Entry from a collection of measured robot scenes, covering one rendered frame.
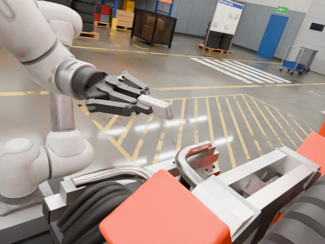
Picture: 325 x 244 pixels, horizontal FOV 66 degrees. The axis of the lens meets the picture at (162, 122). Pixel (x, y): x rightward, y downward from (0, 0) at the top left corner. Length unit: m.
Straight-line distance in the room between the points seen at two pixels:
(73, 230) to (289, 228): 0.26
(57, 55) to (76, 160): 0.65
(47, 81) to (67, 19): 0.59
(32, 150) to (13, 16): 0.65
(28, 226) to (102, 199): 0.89
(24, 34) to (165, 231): 0.50
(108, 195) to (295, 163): 0.28
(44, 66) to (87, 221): 0.39
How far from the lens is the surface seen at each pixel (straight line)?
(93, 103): 0.52
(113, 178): 0.45
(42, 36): 0.62
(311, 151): 0.55
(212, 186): 0.29
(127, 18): 11.03
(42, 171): 1.17
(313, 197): 0.26
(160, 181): 0.21
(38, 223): 1.24
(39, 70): 0.64
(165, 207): 0.20
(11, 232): 1.23
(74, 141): 1.18
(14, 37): 0.60
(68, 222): 0.39
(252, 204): 0.29
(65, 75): 0.60
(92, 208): 0.36
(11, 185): 1.18
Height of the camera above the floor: 1.29
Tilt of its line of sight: 25 degrees down
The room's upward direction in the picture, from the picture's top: 14 degrees clockwise
